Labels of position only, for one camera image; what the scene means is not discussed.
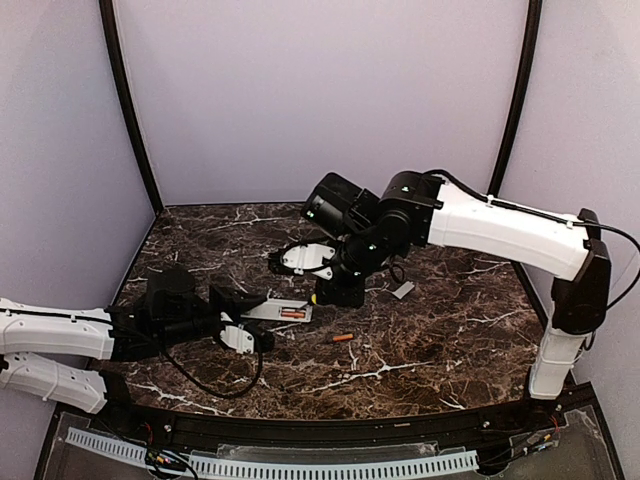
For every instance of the black left frame post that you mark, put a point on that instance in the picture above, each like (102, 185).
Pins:
(123, 90)

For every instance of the white battery cover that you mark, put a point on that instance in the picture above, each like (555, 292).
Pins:
(403, 290)

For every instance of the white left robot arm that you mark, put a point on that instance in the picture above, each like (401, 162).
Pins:
(168, 313)

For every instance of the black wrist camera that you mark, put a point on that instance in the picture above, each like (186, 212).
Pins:
(305, 258)
(246, 338)

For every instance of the white remote control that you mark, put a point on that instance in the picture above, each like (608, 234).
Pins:
(270, 310)

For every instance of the black front table rail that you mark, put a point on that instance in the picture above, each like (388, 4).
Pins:
(480, 427)

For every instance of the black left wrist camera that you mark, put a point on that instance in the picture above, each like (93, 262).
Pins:
(246, 338)

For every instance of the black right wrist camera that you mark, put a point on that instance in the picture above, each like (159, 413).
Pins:
(305, 258)

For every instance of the white slotted cable duct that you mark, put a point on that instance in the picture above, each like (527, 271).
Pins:
(411, 461)

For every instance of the black right frame post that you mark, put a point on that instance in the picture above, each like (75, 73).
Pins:
(525, 64)

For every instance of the black frame post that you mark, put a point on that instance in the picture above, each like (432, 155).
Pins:
(123, 90)
(525, 64)

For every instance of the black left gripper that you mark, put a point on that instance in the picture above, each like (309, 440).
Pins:
(220, 304)

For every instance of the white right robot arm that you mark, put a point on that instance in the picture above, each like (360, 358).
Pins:
(435, 208)

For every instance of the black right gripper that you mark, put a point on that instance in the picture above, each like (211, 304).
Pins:
(338, 288)

